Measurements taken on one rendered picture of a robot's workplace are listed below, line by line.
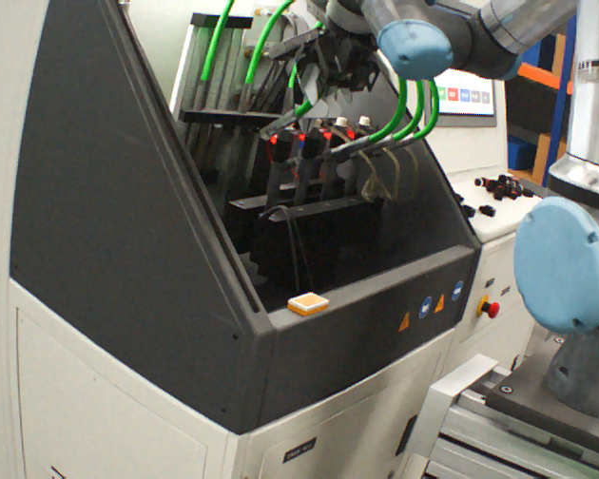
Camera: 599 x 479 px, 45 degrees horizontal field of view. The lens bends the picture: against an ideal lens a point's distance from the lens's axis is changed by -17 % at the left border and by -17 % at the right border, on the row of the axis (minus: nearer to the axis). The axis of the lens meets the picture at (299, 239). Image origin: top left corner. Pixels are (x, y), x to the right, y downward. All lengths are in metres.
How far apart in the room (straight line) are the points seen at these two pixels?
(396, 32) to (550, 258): 0.32
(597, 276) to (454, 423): 0.32
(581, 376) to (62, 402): 0.92
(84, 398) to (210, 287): 0.39
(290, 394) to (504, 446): 0.40
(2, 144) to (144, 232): 0.44
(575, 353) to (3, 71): 1.09
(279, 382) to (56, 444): 0.55
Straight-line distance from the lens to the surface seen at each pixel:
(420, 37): 0.85
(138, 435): 1.25
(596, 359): 0.80
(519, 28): 0.91
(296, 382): 1.14
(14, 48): 1.41
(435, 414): 0.89
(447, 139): 1.90
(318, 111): 1.32
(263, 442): 1.15
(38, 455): 1.57
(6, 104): 1.42
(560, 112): 6.46
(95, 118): 1.18
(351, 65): 1.04
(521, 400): 0.80
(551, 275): 0.66
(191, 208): 1.05
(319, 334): 1.14
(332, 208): 1.48
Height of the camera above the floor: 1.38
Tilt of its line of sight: 18 degrees down
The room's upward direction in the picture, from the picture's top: 12 degrees clockwise
